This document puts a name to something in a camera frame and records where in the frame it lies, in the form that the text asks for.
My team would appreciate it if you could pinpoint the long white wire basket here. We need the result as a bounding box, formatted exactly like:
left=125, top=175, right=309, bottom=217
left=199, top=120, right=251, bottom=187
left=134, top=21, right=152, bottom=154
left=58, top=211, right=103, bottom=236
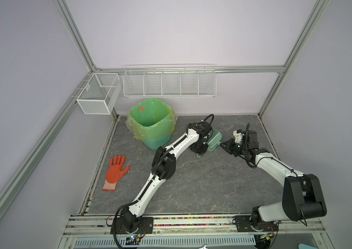
left=123, top=64, right=217, bottom=98

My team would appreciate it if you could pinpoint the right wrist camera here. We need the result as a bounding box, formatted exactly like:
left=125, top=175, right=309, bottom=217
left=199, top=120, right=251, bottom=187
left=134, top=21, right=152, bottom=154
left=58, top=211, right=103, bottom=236
left=233, top=129, right=244, bottom=144

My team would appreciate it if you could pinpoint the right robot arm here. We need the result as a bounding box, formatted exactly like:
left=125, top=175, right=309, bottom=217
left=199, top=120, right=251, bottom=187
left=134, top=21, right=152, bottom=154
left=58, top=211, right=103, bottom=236
left=220, top=130, right=327, bottom=224

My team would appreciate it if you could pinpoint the green trash bin with bag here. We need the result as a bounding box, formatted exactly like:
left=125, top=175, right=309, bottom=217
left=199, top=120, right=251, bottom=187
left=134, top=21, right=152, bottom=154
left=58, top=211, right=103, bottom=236
left=126, top=98, right=178, bottom=150

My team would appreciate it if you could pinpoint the green plastic dustpan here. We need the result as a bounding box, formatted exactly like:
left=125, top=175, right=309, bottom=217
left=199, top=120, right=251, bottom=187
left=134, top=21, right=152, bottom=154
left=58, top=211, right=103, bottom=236
left=196, top=128, right=222, bottom=157

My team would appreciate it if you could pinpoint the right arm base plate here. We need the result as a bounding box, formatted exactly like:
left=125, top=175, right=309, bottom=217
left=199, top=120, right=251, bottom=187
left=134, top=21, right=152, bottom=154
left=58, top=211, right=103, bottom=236
left=233, top=215, right=279, bottom=232

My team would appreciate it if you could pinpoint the aluminium front rail frame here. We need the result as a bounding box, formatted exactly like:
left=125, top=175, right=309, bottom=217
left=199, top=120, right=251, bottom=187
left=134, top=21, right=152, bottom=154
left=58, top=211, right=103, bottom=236
left=58, top=214, right=334, bottom=249

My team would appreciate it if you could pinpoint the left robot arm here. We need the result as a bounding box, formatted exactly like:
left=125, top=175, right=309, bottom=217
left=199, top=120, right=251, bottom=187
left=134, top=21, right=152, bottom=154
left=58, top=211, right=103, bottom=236
left=111, top=118, right=212, bottom=234

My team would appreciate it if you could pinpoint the red rubber glove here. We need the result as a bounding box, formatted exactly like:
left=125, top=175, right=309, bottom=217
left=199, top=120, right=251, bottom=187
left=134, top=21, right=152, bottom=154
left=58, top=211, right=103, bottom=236
left=102, top=155, right=130, bottom=192

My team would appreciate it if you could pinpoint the small white mesh basket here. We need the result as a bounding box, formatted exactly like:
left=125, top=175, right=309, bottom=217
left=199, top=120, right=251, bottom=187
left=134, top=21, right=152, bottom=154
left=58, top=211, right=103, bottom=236
left=76, top=73, right=122, bottom=115

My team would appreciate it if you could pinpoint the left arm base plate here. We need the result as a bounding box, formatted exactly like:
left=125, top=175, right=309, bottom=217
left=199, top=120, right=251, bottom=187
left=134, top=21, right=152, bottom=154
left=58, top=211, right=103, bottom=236
left=111, top=216, right=154, bottom=235

